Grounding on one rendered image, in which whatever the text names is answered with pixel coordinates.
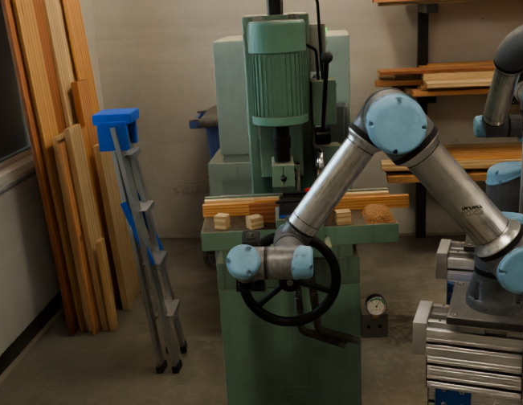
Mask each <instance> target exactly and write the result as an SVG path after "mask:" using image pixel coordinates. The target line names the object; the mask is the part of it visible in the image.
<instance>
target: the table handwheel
mask: <svg viewBox="0 0 523 405"><path fill-rule="evenodd" d="M274 235H275V232H274V233H271V234H269V235H266V236H264V237H263V238H261V239H260V246H261V247H267V246H269V245H271V244H273V239H274ZM308 244H309V245H311V246H313V247H314V248H316V249H317V250H318V251H319V252H320V253H321V254H322V255H323V256H324V257H325V259H326V261H327V263H328V265H329V268H330V272H331V285H330V288H329V287H325V286H322V285H319V284H314V283H311V282H308V281H306V280H302V279H299V280H279V284H278V285H277V286H276V287H275V288H274V289H273V290H272V291H271V292H270V293H269V294H268V295H267V296H265V297H264V298H263V299H262V300H260V301H259V302H258V303H257V302H256V301H255V299H254V298H253V296H252V294H251V292H240V294H241V296H242V298H243V300H244V302H245V304H246V305H247V307H248V308H249V309H250V310H251V311H252V312H253V313H254V314H255V315H256V316H257V317H259V318H261V319H263V320H264V321H266V322H269V323H271V324H274V325H280V326H298V325H305V324H308V323H309V322H312V321H315V320H316V319H317V318H319V317H321V316H322V315H323V314H325V313H326V312H327V311H328V310H329V309H330V307H331V306H332V305H333V303H334V301H335V300H336V298H337V295H338V293H339V290H340V287H341V269H340V266H339V263H338V261H337V258H336V256H335V255H334V253H333V251H332V250H331V249H330V248H329V246H328V245H327V244H326V243H324V242H323V241H322V240H320V239H318V238H317V237H316V236H313V238H312V239H311V240H310V242H309V243H308ZM299 286H304V287H307V288H313V289H316V290H318V291H322V292H324V293H328V294H327V296H326V298H325V299H324V300H323V301H322V302H321V303H320V304H319V305H318V306H317V307H316V308H315V309H314V310H312V311H310V312H308V313H305V314H303V315H300V316H295V317H283V316H279V315H275V314H273V313H270V312H268V311H267V310H265V309H263V308H262V306H263V305H265V304H266V303H267V302H268V301H269V300H270V299H272V298H273V297H274V296H275V295H276V294H277V293H278V292H280V291H281V290H282V289H283V290H284V291H286V292H293V291H295V290H297V289H298V288H299Z"/></svg>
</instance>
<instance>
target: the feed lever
mask: <svg viewBox="0 0 523 405"><path fill-rule="evenodd" d="M321 60H322V62H323V63H324V79H323V96H322V113H321V127H316V128H315V143H316V144H317V145H329V144H330V143H331V131H330V127H329V126H325V119H326V105H327V91H328V76H329V63H330V62H331V61H332V60H333V54H332V53H331V52H330V51H324V52H323V53H322V54H321Z"/></svg>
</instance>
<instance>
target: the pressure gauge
mask: <svg viewBox="0 0 523 405"><path fill-rule="evenodd" d="M365 304H366V310H367V312H368V313H369V314H370V315H372V316H373V318H378V316H380V315H382V314H383V313H384V312H385V311H386V307H387V305H386V302H385V299H384V297H383V296H381V295H380V294H377V293H375V294H371V295H369V296H368V297H367V298H366V303H365ZM376 305H377V306H378V307H377V308H376V307H375V306H376Z"/></svg>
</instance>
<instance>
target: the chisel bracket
mask: <svg viewBox="0 0 523 405"><path fill-rule="evenodd" d="M290 157H291V160H290V161H289V162H275V157H272V185H273V187H281V188H287V186H295V181H296V177H295V171H296V168H294V162H293V157H292V156H290ZM282 175H285V176H286V177H287V181H286V182H282V181H281V180H280V178H281V177H282Z"/></svg>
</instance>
